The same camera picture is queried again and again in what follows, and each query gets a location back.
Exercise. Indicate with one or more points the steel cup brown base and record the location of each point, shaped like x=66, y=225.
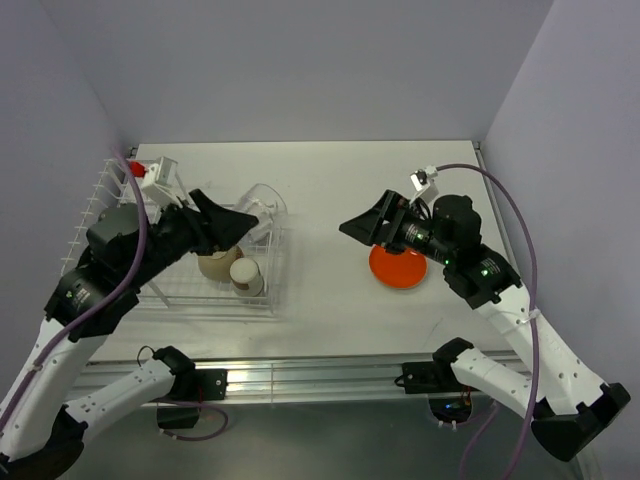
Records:
x=246, y=277

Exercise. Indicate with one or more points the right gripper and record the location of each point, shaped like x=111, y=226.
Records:
x=368, y=226

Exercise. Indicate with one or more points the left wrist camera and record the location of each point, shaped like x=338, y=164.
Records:
x=156, y=180

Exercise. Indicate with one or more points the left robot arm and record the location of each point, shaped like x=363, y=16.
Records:
x=42, y=433

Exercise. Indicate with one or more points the orange plate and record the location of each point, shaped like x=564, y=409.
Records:
x=402, y=271

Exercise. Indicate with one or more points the clear glass tumbler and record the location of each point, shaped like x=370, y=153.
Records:
x=267, y=205

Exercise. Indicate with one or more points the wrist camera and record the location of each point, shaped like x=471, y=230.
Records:
x=423, y=181
x=156, y=180

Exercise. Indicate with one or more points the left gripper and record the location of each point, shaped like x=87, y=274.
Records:
x=222, y=228

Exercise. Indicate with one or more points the white wire dish rack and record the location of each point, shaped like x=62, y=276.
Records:
x=182, y=286

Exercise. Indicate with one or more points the aluminium mounting rail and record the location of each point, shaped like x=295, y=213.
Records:
x=319, y=379

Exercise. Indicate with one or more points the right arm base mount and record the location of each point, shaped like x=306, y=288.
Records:
x=418, y=378

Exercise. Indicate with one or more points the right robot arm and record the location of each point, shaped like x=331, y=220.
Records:
x=571, y=404

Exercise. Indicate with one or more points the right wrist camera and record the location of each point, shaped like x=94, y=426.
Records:
x=423, y=181

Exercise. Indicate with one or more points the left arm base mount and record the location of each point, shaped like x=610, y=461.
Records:
x=208, y=385

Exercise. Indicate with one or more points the white ceramic bowl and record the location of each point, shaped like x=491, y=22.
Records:
x=216, y=267

